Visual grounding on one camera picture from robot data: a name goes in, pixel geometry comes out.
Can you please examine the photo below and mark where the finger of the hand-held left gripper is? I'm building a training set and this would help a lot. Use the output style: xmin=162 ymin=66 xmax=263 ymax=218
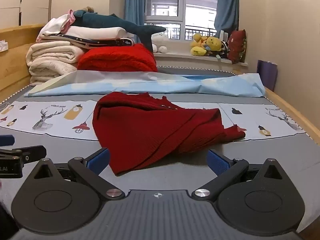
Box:
xmin=0 ymin=135 xmax=15 ymax=147

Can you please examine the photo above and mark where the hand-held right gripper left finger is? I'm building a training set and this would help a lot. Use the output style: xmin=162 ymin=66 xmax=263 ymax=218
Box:
xmin=25 ymin=148 xmax=125 ymax=200

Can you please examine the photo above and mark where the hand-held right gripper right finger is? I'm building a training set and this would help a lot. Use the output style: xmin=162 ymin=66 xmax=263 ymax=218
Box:
xmin=192 ymin=149 xmax=297 ymax=200

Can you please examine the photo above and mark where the red knitted sweater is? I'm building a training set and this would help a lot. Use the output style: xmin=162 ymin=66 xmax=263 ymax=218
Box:
xmin=92 ymin=92 xmax=247 ymax=175

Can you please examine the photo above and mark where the light blue sheet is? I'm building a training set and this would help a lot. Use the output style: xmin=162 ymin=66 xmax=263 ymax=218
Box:
xmin=24 ymin=70 xmax=265 ymax=98

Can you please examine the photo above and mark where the cream folded quilt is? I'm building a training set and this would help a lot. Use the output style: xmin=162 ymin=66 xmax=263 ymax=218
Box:
xmin=26 ymin=42 xmax=87 ymax=85

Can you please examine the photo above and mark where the purple bag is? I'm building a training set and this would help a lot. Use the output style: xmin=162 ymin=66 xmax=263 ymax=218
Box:
xmin=257 ymin=59 xmax=278 ymax=92

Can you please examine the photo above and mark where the red folded knitted blanket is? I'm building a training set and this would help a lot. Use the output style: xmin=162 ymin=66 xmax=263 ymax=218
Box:
xmin=77 ymin=43 xmax=158 ymax=72

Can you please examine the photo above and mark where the white windowsill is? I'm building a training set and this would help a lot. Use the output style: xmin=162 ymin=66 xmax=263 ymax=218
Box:
xmin=153 ymin=51 xmax=249 ymax=68

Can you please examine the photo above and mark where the dark red cushion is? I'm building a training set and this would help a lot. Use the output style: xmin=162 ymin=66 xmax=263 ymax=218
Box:
xmin=227 ymin=29 xmax=247 ymax=64

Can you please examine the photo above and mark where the yellow plush toy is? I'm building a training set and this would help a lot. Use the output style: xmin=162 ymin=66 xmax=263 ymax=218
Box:
xmin=205 ymin=36 xmax=223 ymax=53
xmin=190 ymin=33 xmax=208 ymax=57

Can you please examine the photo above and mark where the white and pink folded cloth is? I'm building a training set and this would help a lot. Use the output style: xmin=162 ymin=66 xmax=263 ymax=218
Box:
xmin=36 ymin=9 xmax=75 ymax=43

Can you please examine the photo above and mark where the white folded blanket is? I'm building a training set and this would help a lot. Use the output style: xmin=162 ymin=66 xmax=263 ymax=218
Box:
xmin=66 ymin=26 xmax=135 ymax=41

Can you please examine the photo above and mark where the white plush toy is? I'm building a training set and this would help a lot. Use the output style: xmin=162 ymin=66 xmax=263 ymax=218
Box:
xmin=151 ymin=32 xmax=169 ymax=53

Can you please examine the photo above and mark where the blue shark plush toy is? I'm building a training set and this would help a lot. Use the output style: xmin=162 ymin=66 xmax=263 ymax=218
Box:
xmin=71 ymin=9 xmax=167 ymax=53

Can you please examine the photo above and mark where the blue curtain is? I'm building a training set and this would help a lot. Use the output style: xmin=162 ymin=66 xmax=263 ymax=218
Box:
xmin=214 ymin=0 xmax=240 ymax=34
xmin=124 ymin=0 xmax=146 ymax=44

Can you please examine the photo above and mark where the window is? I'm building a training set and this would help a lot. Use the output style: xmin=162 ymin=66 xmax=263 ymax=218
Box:
xmin=144 ymin=0 xmax=220 ymax=40

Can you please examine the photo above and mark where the wooden bed frame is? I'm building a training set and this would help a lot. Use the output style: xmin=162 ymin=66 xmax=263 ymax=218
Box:
xmin=0 ymin=24 xmax=320 ymax=145

